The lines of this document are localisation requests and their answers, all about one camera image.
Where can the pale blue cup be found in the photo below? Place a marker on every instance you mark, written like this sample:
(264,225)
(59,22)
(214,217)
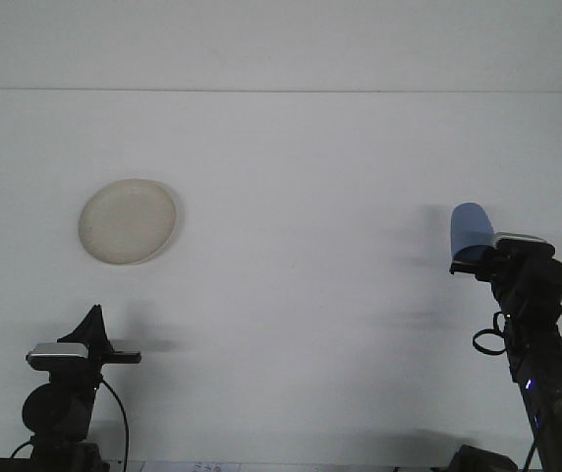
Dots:
(470,226)

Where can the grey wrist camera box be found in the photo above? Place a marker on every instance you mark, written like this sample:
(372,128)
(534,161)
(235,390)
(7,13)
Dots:
(57,355)
(522,242)

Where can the pale round plate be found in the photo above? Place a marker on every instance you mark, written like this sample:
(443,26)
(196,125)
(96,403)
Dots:
(126,222)

